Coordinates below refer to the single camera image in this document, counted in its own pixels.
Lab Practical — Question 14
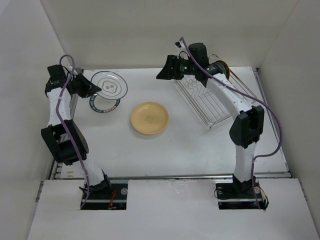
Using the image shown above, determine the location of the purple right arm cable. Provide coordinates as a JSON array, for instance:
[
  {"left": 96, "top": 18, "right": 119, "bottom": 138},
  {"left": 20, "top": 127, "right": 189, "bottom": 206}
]
[{"left": 180, "top": 36, "right": 283, "bottom": 211}]

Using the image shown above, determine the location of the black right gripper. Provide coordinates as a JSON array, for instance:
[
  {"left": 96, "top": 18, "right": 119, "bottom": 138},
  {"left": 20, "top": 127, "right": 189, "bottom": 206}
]
[{"left": 156, "top": 54, "right": 197, "bottom": 80}]

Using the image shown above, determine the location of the dark rim lettered plate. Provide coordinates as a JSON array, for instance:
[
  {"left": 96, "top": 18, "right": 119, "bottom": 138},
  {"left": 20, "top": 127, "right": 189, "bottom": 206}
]
[{"left": 89, "top": 95, "right": 121, "bottom": 114}]

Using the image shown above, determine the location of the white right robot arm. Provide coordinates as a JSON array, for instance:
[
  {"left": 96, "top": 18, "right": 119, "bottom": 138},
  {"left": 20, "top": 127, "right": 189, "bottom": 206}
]
[{"left": 156, "top": 42, "right": 265, "bottom": 197}]

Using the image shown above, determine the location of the yellow patterned plate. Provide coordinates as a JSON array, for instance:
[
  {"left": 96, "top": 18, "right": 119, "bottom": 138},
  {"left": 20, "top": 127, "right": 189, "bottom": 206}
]
[{"left": 215, "top": 60, "right": 230, "bottom": 80}]

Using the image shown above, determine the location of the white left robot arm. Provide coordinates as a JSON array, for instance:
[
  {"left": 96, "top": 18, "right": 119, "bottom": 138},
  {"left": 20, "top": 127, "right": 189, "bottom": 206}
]
[{"left": 41, "top": 64, "right": 113, "bottom": 199}]

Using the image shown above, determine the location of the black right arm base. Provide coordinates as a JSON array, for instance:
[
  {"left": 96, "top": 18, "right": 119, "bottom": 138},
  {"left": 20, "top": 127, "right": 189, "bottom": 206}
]
[{"left": 214, "top": 180, "right": 269, "bottom": 210}]

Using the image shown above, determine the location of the steel wire dish rack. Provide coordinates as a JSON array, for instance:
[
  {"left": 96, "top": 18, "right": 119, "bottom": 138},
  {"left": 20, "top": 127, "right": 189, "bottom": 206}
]
[{"left": 173, "top": 52, "right": 260, "bottom": 130}]

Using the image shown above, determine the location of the white green rim plate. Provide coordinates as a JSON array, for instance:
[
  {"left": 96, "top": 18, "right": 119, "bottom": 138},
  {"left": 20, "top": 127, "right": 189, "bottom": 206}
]
[{"left": 91, "top": 71, "right": 128, "bottom": 100}]

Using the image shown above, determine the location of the beige yellow plate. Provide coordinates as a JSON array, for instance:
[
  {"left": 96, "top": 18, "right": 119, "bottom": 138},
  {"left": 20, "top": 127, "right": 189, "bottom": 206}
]
[{"left": 130, "top": 101, "right": 169, "bottom": 135}]

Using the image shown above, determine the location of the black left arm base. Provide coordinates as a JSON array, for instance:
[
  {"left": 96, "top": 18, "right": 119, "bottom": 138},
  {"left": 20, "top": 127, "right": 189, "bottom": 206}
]
[{"left": 80, "top": 179, "right": 129, "bottom": 211}]

